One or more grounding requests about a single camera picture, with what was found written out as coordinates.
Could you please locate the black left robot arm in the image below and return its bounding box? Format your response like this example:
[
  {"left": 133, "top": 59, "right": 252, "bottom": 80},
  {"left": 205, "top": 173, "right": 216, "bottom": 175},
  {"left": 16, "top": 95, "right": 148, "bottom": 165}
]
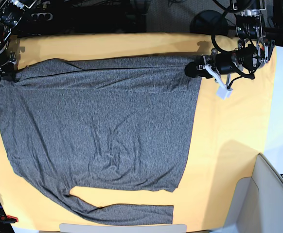
[{"left": 185, "top": 0, "right": 274, "bottom": 80}]

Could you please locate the grey long sleeve shirt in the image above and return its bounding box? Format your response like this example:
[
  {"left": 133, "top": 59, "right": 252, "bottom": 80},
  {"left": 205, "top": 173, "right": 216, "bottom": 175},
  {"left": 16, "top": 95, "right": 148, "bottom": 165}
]
[{"left": 0, "top": 56, "right": 201, "bottom": 226}]

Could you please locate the red clamp left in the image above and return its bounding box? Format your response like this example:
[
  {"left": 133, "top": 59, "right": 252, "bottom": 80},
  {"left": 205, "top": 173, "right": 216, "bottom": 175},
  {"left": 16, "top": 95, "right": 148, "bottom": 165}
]
[{"left": 0, "top": 215, "right": 18, "bottom": 224}]

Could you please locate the yellow table cloth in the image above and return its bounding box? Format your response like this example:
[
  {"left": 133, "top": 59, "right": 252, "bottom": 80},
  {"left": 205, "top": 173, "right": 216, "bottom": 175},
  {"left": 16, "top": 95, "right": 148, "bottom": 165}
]
[{"left": 0, "top": 33, "right": 280, "bottom": 232}]

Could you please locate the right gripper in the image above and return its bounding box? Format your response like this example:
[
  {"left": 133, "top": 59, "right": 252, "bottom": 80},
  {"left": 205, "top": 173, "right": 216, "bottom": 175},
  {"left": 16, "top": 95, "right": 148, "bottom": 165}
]
[{"left": 0, "top": 52, "right": 18, "bottom": 82}]

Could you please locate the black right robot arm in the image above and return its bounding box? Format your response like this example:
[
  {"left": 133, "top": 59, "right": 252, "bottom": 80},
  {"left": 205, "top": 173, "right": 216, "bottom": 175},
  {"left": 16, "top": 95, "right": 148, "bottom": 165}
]
[{"left": 0, "top": 0, "right": 37, "bottom": 81}]

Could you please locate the black chair base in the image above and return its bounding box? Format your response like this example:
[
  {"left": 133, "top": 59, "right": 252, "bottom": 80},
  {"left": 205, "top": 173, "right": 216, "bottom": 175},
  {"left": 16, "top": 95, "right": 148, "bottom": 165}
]
[{"left": 189, "top": 10, "right": 229, "bottom": 36}]

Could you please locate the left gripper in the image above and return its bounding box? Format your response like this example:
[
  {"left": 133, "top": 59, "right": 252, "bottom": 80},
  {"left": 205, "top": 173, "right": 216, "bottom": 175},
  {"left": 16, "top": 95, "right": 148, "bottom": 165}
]
[{"left": 184, "top": 49, "right": 241, "bottom": 79}]

